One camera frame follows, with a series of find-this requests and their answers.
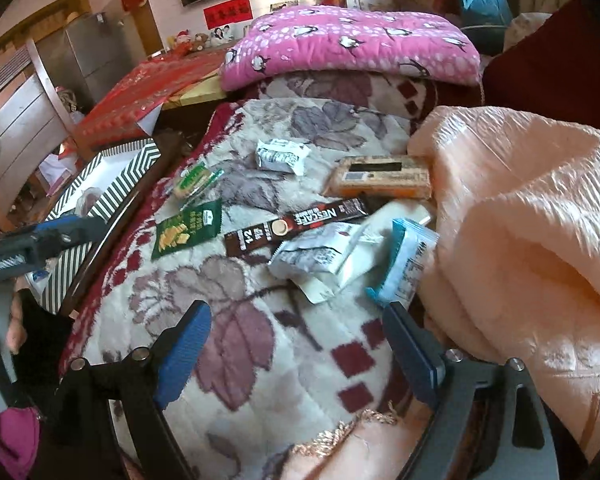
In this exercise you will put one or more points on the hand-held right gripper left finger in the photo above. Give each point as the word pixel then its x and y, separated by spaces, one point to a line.
pixel 185 355

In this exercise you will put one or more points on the blue plastic bag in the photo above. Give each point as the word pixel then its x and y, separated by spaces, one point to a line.
pixel 480 2

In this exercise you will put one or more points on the floral plush blanket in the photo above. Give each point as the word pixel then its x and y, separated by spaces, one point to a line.
pixel 260 340

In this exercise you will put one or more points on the santa plush toy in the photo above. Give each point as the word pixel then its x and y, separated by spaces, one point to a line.
pixel 182 42

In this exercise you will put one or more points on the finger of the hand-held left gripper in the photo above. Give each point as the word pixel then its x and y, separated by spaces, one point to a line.
pixel 80 240
pixel 55 225

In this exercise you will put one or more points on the small white snack packet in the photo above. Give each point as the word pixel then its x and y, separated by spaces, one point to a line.
pixel 280 156

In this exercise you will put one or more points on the pink penguin pillow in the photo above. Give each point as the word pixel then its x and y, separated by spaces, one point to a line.
pixel 340 45

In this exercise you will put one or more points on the round cracker packet green label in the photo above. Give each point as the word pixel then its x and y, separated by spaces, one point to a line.
pixel 192 180

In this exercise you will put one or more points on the white slatted wooden chair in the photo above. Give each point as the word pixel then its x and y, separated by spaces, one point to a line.
pixel 25 105

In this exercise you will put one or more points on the person's left hand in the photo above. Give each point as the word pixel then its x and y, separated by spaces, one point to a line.
pixel 17 320

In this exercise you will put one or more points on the person's left forearm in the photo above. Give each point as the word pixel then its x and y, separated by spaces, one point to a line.
pixel 15 440

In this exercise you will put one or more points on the silver refrigerator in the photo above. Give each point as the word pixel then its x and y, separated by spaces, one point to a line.
pixel 87 45

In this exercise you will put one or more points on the light blue snack packet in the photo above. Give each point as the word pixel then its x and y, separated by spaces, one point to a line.
pixel 405 265

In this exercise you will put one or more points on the orange wafer packet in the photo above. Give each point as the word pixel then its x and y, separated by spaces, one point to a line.
pixel 380 187

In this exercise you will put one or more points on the dark red cushion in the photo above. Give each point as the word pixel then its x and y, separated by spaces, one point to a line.
pixel 555 60

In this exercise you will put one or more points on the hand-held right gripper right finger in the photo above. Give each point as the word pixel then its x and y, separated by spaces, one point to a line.
pixel 412 355

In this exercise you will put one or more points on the striped gift box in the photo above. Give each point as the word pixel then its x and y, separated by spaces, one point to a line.
pixel 130 170

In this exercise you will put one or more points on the red patterned tablecloth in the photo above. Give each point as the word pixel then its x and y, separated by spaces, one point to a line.
pixel 150 95

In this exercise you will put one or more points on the photo frame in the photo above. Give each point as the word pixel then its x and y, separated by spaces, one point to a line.
pixel 222 34

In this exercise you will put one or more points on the white grey crinkled snack packet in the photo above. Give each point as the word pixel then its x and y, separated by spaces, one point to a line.
pixel 315 255

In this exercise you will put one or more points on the wooden table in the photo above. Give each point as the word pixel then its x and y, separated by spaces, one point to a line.
pixel 200 91

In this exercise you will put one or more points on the peach textured blanket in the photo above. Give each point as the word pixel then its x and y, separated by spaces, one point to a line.
pixel 520 210

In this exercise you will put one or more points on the small blue white packet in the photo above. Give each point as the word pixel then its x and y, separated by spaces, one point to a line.
pixel 37 277

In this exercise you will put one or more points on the red wall banner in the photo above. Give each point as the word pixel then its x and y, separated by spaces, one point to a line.
pixel 227 11

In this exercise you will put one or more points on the brown coffee stick packet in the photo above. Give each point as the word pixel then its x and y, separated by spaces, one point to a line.
pixel 300 222

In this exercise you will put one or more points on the dark green snack packet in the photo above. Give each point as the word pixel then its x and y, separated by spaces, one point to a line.
pixel 187 230

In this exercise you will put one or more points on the plain white snack packet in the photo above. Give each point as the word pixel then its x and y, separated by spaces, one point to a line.
pixel 385 220

